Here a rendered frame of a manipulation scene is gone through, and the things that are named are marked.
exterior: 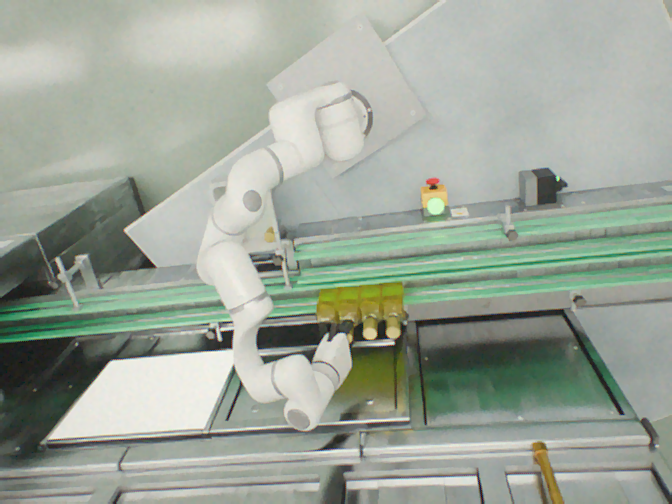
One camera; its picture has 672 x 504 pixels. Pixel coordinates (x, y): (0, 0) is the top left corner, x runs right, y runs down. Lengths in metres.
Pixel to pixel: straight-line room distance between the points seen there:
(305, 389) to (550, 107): 0.99
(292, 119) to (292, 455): 0.71
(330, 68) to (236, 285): 0.70
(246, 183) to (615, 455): 0.88
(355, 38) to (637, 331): 1.23
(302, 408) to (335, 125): 0.59
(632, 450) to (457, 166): 0.81
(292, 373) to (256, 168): 0.40
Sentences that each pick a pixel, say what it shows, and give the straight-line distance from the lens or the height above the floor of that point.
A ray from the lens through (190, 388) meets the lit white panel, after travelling 1.50.
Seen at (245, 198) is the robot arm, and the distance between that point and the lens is 1.01.
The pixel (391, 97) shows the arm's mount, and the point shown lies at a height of 0.77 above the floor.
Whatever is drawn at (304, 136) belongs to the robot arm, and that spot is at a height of 1.16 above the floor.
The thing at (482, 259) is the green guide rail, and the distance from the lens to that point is 1.45.
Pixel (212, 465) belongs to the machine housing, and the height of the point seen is 1.39.
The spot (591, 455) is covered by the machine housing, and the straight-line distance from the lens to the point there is 1.22.
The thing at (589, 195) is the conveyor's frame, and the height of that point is 0.80.
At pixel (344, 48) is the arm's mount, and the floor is 0.77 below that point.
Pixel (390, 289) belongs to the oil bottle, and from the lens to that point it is 1.41.
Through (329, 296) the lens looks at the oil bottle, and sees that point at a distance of 1.42.
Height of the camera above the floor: 2.23
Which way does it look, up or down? 65 degrees down
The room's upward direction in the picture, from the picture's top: 168 degrees counter-clockwise
